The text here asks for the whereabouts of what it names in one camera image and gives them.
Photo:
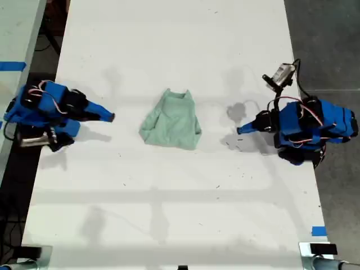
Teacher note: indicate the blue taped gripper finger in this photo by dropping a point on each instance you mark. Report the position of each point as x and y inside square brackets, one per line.
[249, 131]
[249, 126]
[98, 109]
[98, 117]

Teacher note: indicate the pale green T-shirt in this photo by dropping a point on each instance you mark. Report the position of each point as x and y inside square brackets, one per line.
[171, 121]

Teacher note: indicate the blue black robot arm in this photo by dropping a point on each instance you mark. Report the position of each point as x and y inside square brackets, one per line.
[315, 123]
[42, 107]

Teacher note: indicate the long blue tape strip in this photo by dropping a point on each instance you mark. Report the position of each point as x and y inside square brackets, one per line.
[12, 66]

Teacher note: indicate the white side table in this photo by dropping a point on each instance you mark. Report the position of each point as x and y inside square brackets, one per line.
[14, 42]

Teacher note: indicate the short blue tape strip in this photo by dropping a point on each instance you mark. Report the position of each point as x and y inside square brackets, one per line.
[319, 231]

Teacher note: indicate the small black box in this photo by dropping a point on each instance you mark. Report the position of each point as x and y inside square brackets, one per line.
[323, 249]
[31, 251]

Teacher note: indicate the small black clip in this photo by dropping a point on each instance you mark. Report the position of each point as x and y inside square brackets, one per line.
[182, 267]

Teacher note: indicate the grey clamp tube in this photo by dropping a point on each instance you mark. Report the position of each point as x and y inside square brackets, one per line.
[19, 265]
[323, 264]

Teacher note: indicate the camera black stalk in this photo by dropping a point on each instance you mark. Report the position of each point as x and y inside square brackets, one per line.
[277, 95]
[62, 142]

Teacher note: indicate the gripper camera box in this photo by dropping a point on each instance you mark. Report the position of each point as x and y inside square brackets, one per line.
[282, 74]
[33, 139]

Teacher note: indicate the white metal bracket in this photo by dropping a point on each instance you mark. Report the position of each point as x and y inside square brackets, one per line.
[303, 249]

